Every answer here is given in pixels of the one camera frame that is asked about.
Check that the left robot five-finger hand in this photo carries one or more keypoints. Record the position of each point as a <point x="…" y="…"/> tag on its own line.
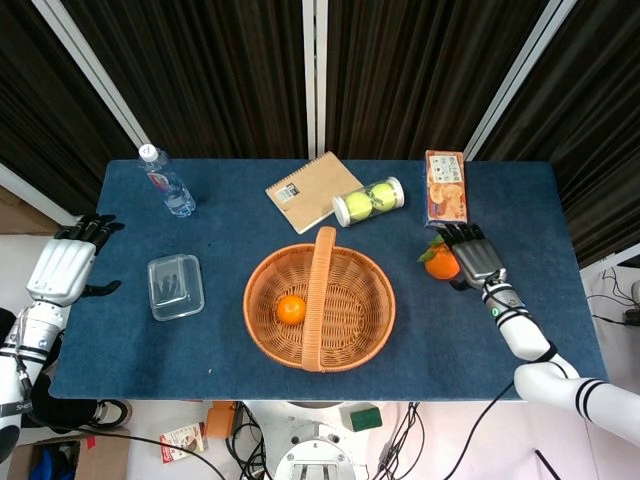
<point x="60" y="270"/>

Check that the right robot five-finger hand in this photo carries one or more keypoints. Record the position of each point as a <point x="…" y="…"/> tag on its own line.
<point x="477" y="260"/>

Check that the large orange with leaves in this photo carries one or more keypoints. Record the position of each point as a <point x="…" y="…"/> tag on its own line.
<point x="440" y="267"/>

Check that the small orange without leaves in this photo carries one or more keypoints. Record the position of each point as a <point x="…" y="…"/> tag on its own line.
<point x="291" y="309"/>

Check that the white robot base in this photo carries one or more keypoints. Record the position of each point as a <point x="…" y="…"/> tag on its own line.
<point x="315" y="440"/>

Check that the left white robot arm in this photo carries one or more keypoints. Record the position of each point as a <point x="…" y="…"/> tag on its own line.
<point x="30" y="335"/>

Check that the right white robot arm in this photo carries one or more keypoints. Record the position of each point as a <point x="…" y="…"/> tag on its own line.
<point x="520" y="330"/>

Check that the blue orange cracker box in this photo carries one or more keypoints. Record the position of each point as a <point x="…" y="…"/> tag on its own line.
<point x="446" y="192"/>

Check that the yellow tennis ball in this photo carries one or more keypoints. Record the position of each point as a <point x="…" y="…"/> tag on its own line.
<point x="357" y="205"/>
<point x="383" y="194"/>

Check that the clear plastic food container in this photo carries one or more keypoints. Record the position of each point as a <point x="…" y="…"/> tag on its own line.
<point x="175" y="287"/>

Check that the clear tennis ball tube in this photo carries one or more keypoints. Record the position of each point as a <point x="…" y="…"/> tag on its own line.
<point x="367" y="200"/>

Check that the black trouser leg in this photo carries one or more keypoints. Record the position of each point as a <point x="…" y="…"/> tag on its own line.
<point x="65" y="407"/>

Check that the clear plastic water bottle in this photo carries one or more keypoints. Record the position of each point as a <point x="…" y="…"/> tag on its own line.
<point x="170" y="187"/>

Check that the black power adapter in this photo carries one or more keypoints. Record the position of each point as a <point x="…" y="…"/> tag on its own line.
<point x="633" y="317"/>

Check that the blue table cloth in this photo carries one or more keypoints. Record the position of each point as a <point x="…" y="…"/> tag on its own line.
<point x="225" y="240"/>

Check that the brown spiral notebook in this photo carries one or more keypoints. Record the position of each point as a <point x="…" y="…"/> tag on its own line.
<point x="312" y="187"/>

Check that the brown cardboard box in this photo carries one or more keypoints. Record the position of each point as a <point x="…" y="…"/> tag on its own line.
<point x="107" y="455"/>

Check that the green block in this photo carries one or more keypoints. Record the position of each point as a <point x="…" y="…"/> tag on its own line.
<point x="365" y="420"/>

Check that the red white snack box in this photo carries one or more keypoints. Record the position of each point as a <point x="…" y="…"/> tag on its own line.
<point x="181" y="442"/>

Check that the white partition post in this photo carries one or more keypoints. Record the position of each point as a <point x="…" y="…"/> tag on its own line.
<point x="315" y="75"/>
<point x="515" y="80"/>
<point x="95" y="70"/>

